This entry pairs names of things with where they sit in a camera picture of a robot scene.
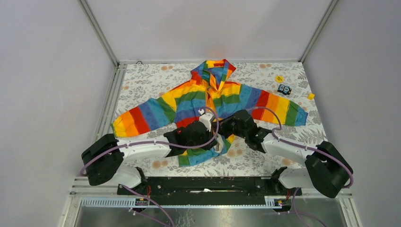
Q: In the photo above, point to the floral patterned table mat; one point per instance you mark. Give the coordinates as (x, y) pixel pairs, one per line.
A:
(144, 81)

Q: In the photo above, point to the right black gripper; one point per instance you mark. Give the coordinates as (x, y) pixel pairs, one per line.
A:
(222, 126)

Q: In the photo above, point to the yellow round token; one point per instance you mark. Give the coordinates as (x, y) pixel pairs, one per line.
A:
(279, 78)

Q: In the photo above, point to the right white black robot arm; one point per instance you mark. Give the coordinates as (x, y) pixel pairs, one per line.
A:
(323, 167)

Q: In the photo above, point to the rainbow striped hooded jacket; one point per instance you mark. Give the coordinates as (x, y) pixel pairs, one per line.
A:
(208, 86)

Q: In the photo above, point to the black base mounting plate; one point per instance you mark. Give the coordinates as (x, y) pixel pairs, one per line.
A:
(219, 186)

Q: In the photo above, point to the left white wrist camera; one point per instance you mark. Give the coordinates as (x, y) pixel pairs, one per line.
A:
(206, 118)

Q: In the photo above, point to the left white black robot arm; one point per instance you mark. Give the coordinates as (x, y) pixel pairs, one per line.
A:
(104, 161)

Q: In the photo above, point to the small yellow cube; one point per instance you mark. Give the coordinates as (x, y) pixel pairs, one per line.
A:
(311, 96)

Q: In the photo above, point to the small black printed card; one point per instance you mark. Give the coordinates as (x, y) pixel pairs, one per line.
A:
(285, 90)

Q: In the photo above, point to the perforated aluminium rail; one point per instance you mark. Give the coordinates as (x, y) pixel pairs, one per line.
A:
(191, 201)

